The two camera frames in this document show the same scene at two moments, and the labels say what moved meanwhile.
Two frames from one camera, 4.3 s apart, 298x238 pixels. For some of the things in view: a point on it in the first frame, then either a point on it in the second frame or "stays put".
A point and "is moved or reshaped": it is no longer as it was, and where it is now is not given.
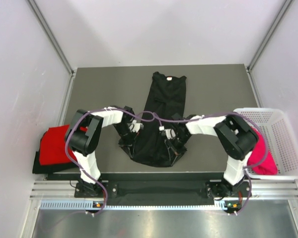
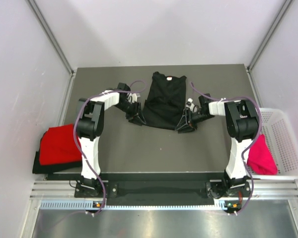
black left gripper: (128, 144) -> (136, 119)
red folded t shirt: (52, 148) stays put
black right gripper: (176, 150) -> (184, 125)
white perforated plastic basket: (275, 125) stays put
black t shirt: (166, 98) is moved or reshaped
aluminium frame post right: (250, 68) stays put
